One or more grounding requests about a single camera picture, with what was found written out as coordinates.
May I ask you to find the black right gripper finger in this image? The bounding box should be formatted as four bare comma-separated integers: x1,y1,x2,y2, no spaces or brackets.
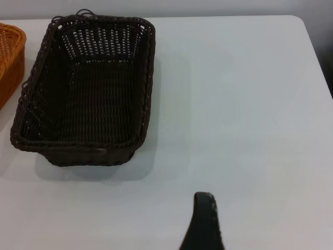
178,192,227,250

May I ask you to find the dark brown wicker basket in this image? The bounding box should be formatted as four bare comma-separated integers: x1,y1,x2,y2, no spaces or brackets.
9,8,157,167

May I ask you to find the orange brown wicker basket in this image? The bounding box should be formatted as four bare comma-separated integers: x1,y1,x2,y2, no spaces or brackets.
0,22,27,111

